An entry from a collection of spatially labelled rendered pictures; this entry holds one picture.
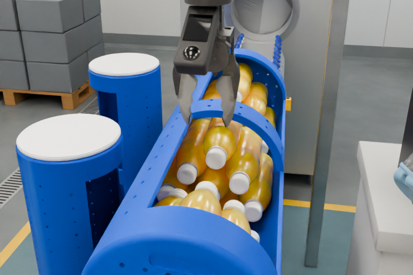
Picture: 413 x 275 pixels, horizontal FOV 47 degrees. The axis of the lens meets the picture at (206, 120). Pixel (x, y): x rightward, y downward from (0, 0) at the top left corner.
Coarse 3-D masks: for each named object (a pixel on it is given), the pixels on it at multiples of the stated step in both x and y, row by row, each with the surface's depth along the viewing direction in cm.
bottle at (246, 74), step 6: (240, 66) 135; (246, 66) 136; (240, 72) 130; (246, 72) 132; (252, 72) 138; (240, 78) 126; (246, 78) 129; (252, 78) 136; (240, 84) 124; (246, 84) 126; (240, 90) 123; (246, 90) 125; (246, 96) 126
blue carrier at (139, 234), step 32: (256, 64) 139; (192, 96) 108; (256, 128) 96; (160, 160) 81; (128, 192) 78; (128, 224) 65; (160, 224) 62; (192, 224) 62; (224, 224) 64; (256, 224) 101; (96, 256) 64; (128, 256) 62; (160, 256) 62; (192, 256) 61; (224, 256) 60; (256, 256) 63
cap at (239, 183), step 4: (232, 176) 95; (236, 176) 94; (240, 176) 94; (244, 176) 94; (232, 180) 94; (236, 180) 94; (240, 180) 94; (244, 180) 94; (248, 180) 95; (232, 184) 94; (236, 184) 94; (240, 184) 94; (244, 184) 94; (248, 184) 94; (232, 188) 95; (236, 188) 95; (240, 188) 94; (244, 188) 94; (236, 192) 95; (240, 192) 95; (244, 192) 95
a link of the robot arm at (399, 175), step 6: (402, 162) 65; (408, 162) 63; (402, 168) 63; (408, 168) 62; (396, 174) 64; (402, 174) 62; (408, 174) 61; (396, 180) 64; (402, 180) 62; (408, 180) 61; (402, 186) 64; (408, 186) 61; (408, 192) 64
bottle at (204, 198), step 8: (192, 192) 77; (200, 192) 76; (208, 192) 77; (184, 200) 75; (192, 200) 74; (200, 200) 74; (208, 200) 74; (216, 200) 76; (200, 208) 72; (208, 208) 73; (216, 208) 74
